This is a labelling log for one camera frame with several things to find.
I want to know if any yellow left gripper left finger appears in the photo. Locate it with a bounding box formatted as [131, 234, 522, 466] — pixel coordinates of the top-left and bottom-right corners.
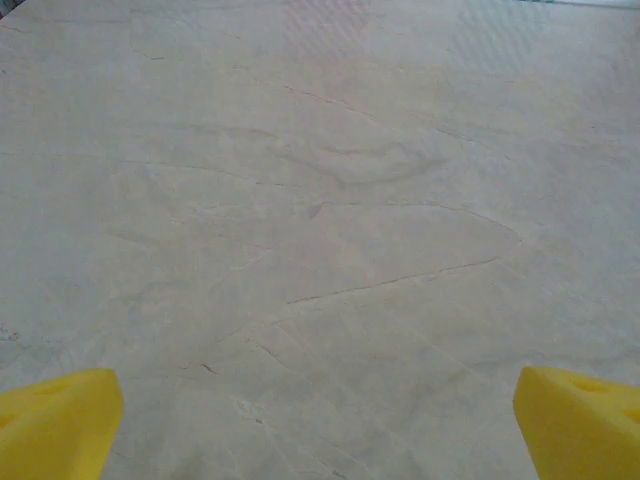
[0, 368, 125, 480]

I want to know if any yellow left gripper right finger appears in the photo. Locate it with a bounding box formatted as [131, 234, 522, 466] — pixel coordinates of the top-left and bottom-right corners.
[513, 366, 640, 480]

